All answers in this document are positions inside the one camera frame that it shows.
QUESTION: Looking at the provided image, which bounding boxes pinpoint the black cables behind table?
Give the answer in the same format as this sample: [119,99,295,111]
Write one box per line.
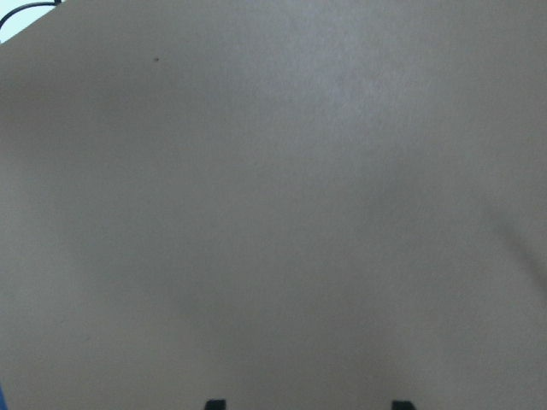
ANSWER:
[0,0,63,31]

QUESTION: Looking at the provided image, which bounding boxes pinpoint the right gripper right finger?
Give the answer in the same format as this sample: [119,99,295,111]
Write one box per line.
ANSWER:
[391,400,416,410]

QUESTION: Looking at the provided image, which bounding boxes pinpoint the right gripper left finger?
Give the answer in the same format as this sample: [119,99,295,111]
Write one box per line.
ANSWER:
[203,399,226,410]

